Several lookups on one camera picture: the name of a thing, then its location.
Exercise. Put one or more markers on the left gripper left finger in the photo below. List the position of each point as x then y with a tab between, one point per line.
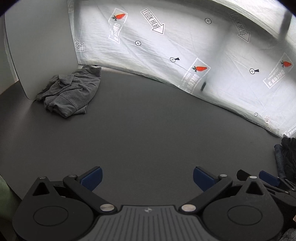
82	187

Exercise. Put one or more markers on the white side panel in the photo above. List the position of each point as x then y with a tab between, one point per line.
40	42

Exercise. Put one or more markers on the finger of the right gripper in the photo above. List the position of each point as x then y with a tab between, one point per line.
277	182
287	197

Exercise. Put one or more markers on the grey zip hoodie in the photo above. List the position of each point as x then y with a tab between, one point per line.
68	95

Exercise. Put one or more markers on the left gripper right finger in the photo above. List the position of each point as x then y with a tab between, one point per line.
213	187

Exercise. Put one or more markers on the black folded garment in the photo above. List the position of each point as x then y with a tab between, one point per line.
289	152

